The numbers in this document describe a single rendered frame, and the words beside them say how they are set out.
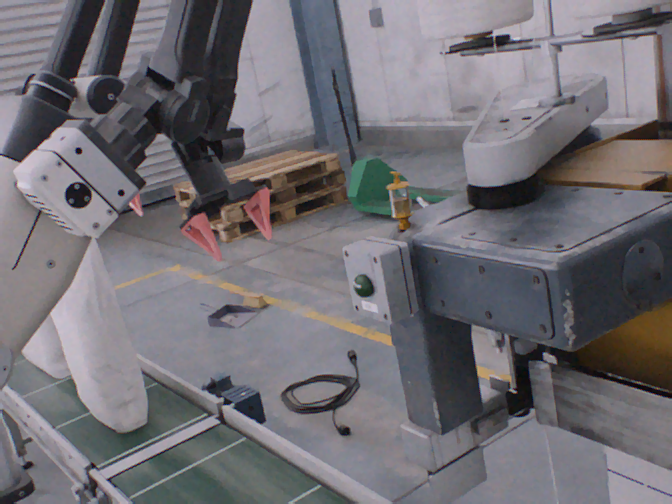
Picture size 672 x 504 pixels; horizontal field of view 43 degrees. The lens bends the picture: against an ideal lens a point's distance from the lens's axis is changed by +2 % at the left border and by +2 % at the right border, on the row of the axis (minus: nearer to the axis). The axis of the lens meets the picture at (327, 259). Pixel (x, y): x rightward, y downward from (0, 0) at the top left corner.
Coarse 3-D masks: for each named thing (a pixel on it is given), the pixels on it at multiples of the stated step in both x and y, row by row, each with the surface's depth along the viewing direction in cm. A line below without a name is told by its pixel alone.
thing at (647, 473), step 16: (608, 448) 107; (608, 464) 108; (624, 464) 106; (640, 464) 104; (608, 480) 109; (624, 480) 107; (640, 480) 105; (656, 480) 103; (624, 496) 108; (640, 496) 106; (656, 496) 104
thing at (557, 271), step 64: (576, 192) 102; (640, 192) 97; (448, 256) 94; (512, 256) 86; (576, 256) 82; (640, 256) 87; (448, 320) 104; (512, 320) 89; (576, 320) 83; (448, 384) 105
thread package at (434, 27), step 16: (432, 0) 120; (448, 0) 118; (464, 0) 117; (480, 0) 117; (496, 0) 117; (512, 0) 118; (528, 0) 120; (432, 16) 121; (448, 16) 119; (464, 16) 118; (480, 16) 117; (496, 16) 117; (512, 16) 118; (528, 16) 120; (432, 32) 122; (448, 32) 120; (464, 32) 119; (480, 32) 118
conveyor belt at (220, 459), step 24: (216, 432) 270; (168, 456) 262; (192, 456) 258; (216, 456) 255; (240, 456) 252; (264, 456) 249; (120, 480) 254; (144, 480) 251; (168, 480) 248; (192, 480) 245; (216, 480) 242; (240, 480) 239; (264, 480) 237; (288, 480) 234
